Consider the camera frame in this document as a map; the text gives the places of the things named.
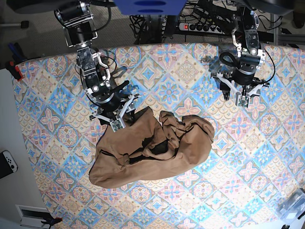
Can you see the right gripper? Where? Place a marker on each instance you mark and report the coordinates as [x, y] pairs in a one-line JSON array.
[[110, 101]]

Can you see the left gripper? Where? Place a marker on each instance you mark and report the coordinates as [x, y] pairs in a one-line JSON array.
[[232, 80]]

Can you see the brown t-shirt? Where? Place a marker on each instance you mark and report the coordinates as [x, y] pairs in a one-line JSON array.
[[151, 149]]

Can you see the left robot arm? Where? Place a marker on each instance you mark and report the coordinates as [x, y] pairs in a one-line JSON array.
[[245, 40]]

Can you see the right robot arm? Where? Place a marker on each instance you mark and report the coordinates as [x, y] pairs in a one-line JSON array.
[[77, 21]]

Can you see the white power strip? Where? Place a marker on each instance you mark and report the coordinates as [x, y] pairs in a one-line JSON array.
[[197, 27]]

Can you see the patterned tablecloth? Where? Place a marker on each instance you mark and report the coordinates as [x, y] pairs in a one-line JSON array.
[[256, 162]]

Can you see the red black clamp left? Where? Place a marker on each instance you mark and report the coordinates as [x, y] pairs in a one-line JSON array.
[[14, 70]]

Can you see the blue black clamp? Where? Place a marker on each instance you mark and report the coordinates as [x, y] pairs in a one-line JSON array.
[[17, 52]]

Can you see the game console with white controller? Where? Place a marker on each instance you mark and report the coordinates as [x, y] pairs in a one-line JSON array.
[[7, 164]]

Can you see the black orange clamp bottom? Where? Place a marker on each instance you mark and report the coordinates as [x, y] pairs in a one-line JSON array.
[[51, 221]]

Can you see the clear plastic box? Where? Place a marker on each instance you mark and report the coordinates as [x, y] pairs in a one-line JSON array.
[[293, 208]]

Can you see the white floor vent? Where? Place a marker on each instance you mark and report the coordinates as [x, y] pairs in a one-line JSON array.
[[32, 217]]

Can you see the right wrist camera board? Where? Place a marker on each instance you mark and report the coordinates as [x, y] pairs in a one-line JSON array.
[[117, 125]]

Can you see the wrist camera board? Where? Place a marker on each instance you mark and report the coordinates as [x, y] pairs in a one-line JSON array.
[[242, 100], [117, 125]]

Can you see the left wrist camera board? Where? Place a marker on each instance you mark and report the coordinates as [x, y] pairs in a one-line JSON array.
[[242, 100]]

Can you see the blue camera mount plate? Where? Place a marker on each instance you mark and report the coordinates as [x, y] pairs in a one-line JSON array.
[[150, 7]]

